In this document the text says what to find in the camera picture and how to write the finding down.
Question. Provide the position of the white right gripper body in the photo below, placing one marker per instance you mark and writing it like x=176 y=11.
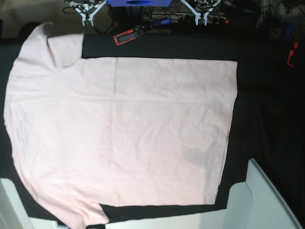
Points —
x=87 y=9

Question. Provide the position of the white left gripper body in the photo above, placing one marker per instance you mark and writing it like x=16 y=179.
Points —
x=200 y=9

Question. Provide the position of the pink T-shirt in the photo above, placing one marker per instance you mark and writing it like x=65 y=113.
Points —
x=116 y=131

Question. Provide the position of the blue box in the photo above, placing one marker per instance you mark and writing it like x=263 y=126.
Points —
x=138 y=3

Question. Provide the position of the red clamp right edge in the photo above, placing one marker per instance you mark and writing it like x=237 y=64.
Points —
x=291 y=54

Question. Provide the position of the black table cloth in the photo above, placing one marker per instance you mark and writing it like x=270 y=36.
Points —
x=268 y=120

